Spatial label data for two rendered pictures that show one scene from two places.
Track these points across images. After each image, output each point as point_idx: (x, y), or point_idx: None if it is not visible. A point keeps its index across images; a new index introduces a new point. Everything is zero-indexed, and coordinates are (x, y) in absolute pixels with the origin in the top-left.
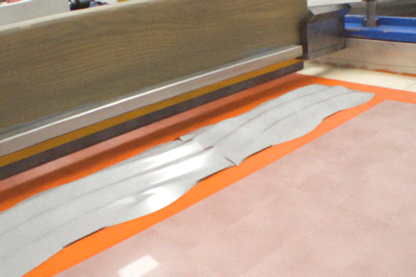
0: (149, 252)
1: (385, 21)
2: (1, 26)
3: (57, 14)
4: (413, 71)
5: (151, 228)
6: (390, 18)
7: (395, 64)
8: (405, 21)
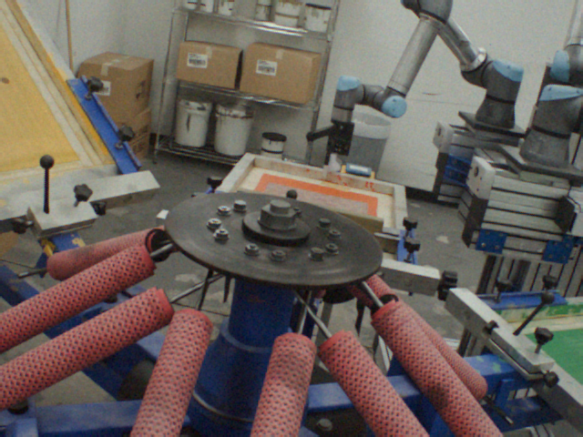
0: None
1: (209, 193)
2: (344, 210)
3: (330, 208)
4: None
5: None
6: (209, 191)
7: None
8: (210, 190)
